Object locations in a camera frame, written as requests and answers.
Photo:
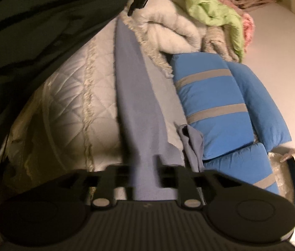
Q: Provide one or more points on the beige and navy cushion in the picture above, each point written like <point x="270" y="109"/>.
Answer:
<point x="292" y="155"/>

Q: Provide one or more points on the plain blue pillow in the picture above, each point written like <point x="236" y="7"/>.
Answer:
<point x="265" y="104"/>

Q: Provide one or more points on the beige knitted blanket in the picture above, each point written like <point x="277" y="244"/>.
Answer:
<point x="220" y="43"/>

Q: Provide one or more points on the light green blanket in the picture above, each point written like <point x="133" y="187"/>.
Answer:
<point x="215" y="7"/>

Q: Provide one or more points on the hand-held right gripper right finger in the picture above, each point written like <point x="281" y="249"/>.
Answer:
<point x="186" y="185"/>

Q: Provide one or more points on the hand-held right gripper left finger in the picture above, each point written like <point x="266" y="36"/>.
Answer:
<point x="103" y="185"/>

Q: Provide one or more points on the person's dark green jacket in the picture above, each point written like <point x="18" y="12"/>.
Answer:
<point x="32" y="31"/>

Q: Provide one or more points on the white fluffy comforter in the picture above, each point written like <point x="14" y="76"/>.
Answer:
<point x="168" y="23"/>

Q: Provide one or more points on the quilted bedspread with lace trim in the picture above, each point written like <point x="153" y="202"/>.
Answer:
<point x="66" y="102"/>

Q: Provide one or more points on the blue pillow with grey stripes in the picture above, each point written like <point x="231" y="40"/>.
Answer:
<point x="210" y="94"/>
<point x="241" y="167"/>

